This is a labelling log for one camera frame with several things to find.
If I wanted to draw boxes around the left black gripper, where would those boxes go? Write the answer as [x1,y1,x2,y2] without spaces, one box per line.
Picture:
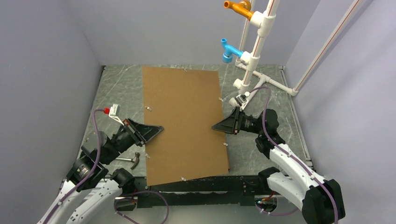
[102,116,164,164]

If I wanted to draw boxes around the small claw hammer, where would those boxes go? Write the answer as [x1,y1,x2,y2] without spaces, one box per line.
[116,152,140,170]

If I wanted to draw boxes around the orange pipe fitting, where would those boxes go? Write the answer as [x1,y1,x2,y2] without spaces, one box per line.
[223,0,254,21]

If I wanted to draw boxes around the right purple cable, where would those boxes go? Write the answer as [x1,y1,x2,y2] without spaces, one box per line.
[249,86,339,224]

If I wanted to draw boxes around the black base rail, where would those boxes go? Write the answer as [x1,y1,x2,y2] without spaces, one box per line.
[116,173,288,209]

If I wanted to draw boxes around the brown cardboard backing board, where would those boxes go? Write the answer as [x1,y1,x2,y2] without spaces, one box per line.
[142,67,229,186]

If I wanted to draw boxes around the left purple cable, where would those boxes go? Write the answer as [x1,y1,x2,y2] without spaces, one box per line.
[42,109,170,224]

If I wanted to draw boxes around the blue pipe fitting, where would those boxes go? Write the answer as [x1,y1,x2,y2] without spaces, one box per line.
[221,38,243,63]

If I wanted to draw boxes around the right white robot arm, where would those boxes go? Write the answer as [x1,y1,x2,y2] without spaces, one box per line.
[212,107,346,224]

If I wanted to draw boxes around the purple cable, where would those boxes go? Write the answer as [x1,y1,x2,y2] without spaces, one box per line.
[42,109,170,224]
[249,86,339,224]

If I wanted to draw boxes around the white pvc pipe stand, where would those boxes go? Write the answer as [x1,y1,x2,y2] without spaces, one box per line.
[229,0,363,110]

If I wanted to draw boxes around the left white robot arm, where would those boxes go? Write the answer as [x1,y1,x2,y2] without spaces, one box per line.
[39,118,164,224]

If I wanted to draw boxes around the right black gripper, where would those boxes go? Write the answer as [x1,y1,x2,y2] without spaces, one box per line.
[211,106,264,135]

